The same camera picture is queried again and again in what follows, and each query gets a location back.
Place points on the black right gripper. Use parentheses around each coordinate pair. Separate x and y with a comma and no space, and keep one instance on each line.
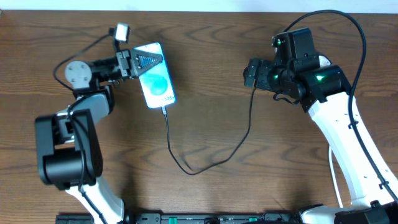
(255,73)

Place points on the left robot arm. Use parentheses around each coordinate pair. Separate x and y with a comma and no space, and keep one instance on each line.
(68,151)

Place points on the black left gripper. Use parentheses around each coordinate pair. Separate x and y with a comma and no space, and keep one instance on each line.
(125,63)

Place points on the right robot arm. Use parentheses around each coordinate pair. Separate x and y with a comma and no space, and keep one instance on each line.
(308,79)

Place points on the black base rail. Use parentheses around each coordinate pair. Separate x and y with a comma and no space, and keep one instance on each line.
(180,218)

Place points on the white USB charger adapter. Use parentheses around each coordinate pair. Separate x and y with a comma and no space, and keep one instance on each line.
(324,61)

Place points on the blue Galaxy smartphone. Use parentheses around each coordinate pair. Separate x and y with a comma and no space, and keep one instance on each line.
(156,83)

